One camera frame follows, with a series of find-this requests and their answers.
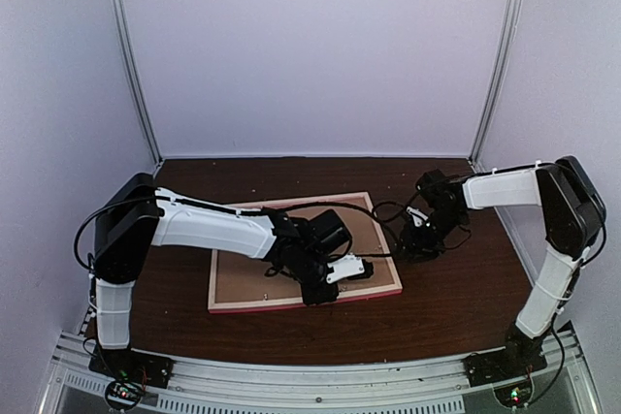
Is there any left aluminium corner post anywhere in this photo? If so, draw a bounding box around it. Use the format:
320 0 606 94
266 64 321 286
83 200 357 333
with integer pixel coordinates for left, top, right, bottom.
111 0 164 167

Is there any round controller board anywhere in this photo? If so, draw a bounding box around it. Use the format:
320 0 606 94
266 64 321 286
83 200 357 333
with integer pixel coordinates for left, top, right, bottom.
493 380 534 409
104 380 146 411

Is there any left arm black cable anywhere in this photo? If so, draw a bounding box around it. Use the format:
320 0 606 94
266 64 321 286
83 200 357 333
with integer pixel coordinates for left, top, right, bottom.
74 185 394 274

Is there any left round controller board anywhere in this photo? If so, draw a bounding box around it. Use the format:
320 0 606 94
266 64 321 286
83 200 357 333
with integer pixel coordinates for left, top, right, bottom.
104 380 146 411

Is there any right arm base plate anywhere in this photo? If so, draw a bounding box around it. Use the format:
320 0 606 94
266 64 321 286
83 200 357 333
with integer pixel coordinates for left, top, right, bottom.
463 348 547 387

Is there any aluminium corner post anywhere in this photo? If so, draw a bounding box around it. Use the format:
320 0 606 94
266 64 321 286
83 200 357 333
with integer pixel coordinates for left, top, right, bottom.
469 0 523 168
111 0 164 167

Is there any light wooden picture frame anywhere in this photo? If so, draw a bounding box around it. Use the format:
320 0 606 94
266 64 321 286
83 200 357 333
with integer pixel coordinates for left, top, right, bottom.
207 191 405 316

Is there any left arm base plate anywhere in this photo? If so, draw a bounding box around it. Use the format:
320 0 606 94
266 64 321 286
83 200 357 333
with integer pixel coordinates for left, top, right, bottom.
88 346 174 389

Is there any right aluminium corner post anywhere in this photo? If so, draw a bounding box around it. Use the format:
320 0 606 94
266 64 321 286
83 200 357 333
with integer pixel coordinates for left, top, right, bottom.
469 0 523 168

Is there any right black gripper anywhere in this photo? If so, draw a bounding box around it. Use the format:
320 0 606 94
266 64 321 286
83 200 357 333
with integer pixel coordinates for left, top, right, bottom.
395 207 468 263

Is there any right round controller board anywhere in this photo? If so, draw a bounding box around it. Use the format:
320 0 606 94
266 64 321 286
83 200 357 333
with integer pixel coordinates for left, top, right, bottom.
493 380 534 409

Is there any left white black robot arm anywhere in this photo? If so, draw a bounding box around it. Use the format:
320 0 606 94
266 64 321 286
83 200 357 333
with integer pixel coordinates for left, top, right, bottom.
94 173 351 379

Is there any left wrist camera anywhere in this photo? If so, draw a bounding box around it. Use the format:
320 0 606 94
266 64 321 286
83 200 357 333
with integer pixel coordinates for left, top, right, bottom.
308 209 375 284

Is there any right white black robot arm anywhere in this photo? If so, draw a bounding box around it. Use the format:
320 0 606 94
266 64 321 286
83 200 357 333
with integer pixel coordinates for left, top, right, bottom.
400 155 606 377

